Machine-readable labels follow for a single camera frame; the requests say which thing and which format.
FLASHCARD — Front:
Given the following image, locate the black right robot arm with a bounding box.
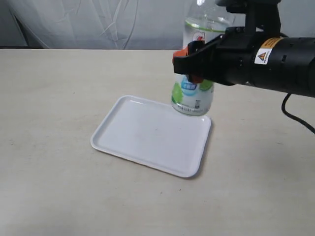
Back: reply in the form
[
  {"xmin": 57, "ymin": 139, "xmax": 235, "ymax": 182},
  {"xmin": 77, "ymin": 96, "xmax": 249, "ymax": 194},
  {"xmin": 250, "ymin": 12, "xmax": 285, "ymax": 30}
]
[{"xmin": 172, "ymin": 27, "xmax": 315, "ymax": 97}]

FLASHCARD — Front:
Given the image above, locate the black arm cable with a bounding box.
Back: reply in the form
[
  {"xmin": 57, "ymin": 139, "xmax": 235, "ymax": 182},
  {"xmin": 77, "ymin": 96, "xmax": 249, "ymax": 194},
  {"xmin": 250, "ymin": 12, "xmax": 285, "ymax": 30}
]
[{"xmin": 281, "ymin": 92, "xmax": 315, "ymax": 135}]

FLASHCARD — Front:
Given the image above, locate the white rectangular plastic tray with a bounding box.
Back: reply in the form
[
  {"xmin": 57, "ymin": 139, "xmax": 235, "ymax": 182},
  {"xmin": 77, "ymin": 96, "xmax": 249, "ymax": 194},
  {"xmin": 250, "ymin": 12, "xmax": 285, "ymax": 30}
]
[{"xmin": 90, "ymin": 95, "xmax": 212, "ymax": 178}]

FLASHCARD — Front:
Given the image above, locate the clear plastic drink bottle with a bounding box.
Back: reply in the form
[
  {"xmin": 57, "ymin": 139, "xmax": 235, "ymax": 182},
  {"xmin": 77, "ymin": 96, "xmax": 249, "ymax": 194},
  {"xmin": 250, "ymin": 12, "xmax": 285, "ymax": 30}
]
[{"xmin": 171, "ymin": 0, "xmax": 235, "ymax": 116}]

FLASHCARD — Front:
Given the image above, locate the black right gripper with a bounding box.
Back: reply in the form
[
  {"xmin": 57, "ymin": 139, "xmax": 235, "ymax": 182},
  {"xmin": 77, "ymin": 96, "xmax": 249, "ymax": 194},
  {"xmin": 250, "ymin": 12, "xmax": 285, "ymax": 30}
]
[{"xmin": 172, "ymin": 27, "xmax": 276, "ymax": 86}]

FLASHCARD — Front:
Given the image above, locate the white backdrop sheet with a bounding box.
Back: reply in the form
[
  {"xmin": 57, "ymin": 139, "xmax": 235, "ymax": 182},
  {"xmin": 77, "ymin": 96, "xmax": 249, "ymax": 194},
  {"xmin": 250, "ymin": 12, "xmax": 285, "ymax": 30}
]
[{"xmin": 0, "ymin": 0, "xmax": 315, "ymax": 51}]

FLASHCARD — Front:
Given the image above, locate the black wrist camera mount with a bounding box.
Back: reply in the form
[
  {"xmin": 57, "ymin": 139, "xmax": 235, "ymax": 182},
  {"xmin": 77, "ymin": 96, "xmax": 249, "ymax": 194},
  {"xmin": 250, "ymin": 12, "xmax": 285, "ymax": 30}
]
[{"xmin": 215, "ymin": 0, "xmax": 281, "ymax": 37}]

